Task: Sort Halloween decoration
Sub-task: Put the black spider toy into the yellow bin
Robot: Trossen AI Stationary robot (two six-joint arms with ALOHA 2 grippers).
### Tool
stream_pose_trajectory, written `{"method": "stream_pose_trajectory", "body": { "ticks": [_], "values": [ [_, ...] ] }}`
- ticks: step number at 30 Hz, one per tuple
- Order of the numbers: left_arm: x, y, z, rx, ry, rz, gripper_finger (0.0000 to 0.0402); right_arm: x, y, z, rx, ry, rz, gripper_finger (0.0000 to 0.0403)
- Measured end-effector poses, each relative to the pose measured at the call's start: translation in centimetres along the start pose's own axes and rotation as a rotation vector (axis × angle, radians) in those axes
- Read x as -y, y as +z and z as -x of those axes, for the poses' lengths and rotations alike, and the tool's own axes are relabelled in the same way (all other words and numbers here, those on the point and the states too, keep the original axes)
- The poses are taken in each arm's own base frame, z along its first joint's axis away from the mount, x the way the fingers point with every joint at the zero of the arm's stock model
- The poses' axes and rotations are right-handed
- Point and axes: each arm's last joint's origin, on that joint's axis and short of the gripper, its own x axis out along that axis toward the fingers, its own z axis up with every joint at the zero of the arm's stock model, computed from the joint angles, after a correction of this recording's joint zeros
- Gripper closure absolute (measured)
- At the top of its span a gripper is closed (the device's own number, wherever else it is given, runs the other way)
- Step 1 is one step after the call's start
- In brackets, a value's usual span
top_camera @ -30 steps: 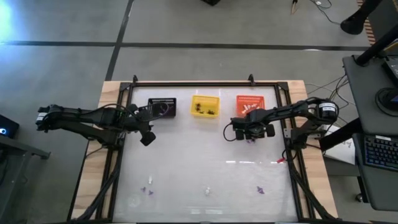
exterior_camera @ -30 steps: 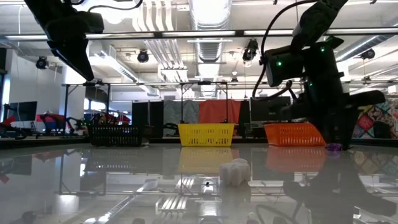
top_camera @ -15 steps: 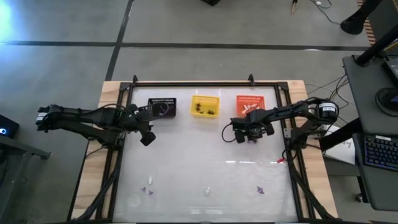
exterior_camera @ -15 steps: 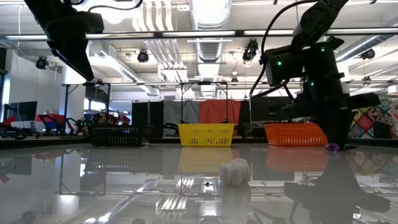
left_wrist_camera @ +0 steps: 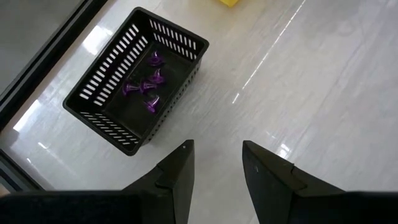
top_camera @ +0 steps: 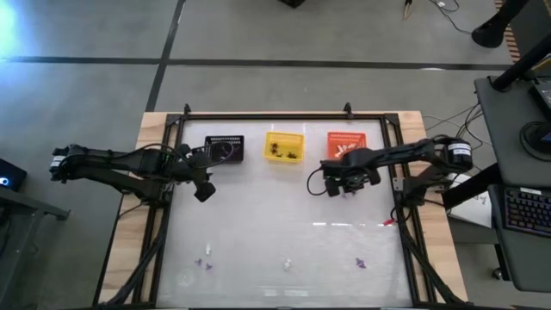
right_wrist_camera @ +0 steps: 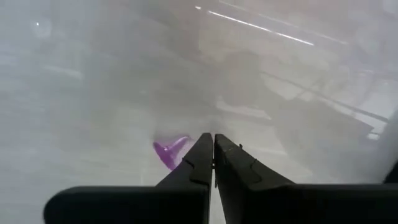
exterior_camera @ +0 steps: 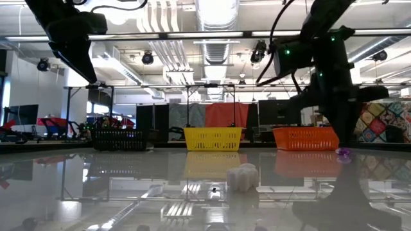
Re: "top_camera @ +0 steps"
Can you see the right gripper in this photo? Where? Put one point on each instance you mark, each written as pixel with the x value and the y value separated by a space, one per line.
pixel 357 161

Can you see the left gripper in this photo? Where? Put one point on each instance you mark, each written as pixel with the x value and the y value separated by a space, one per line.
pixel 193 165

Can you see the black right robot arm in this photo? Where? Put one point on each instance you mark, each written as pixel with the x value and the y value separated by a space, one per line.
pixel 413 150

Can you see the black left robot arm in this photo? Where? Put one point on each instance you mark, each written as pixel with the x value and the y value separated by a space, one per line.
pixel 112 157

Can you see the orange plastic basket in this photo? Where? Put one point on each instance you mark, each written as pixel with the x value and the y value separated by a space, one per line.
pixel 344 138

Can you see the black plastic basket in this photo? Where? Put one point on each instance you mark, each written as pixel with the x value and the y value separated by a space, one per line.
pixel 239 140

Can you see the yellow plastic basket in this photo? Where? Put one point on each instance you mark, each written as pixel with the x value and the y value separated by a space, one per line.
pixel 284 140

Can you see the black desk leg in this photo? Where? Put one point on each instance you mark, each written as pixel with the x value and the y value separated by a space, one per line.
pixel 473 189

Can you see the white paper sheet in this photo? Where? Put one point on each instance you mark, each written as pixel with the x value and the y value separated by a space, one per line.
pixel 473 211

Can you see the dark grey desk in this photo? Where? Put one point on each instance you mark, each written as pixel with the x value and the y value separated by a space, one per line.
pixel 503 129

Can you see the black desk caster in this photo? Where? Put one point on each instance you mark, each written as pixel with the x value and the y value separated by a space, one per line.
pixel 498 274

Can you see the black backlit keyboard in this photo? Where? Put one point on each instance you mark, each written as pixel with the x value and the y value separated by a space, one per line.
pixel 527 211

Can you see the black box with blue light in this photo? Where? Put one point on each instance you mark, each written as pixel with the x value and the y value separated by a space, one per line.
pixel 10 174

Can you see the grey side table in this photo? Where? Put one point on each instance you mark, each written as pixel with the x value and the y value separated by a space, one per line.
pixel 26 241

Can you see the round black monitor base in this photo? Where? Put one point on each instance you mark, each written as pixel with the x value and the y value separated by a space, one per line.
pixel 536 138

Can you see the black diagonal stand pole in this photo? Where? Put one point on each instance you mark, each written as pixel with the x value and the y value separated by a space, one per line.
pixel 516 69

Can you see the person's foot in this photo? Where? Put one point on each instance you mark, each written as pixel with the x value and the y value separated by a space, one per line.
pixel 490 32

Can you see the black laptop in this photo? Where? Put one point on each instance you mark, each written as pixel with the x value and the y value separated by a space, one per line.
pixel 543 94

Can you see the red striped mat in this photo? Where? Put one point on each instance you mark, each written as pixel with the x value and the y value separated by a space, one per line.
pixel 512 45

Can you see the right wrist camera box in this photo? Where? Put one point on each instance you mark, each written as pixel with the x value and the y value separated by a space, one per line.
pixel 332 187

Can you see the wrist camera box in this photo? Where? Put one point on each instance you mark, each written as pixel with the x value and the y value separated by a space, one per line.
pixel 205 192
pixel 332 187

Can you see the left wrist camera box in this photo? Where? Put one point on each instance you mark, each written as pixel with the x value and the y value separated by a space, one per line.
pixel 205 192

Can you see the grey metal bracket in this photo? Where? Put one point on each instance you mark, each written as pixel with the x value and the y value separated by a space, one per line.
pixel 398 184

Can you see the black frame clamp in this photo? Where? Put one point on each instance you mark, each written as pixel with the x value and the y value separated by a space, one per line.
pixel 187 109
pixel 348 109

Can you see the black metal table frame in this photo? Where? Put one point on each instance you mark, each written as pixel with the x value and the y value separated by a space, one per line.
pixel 280 116

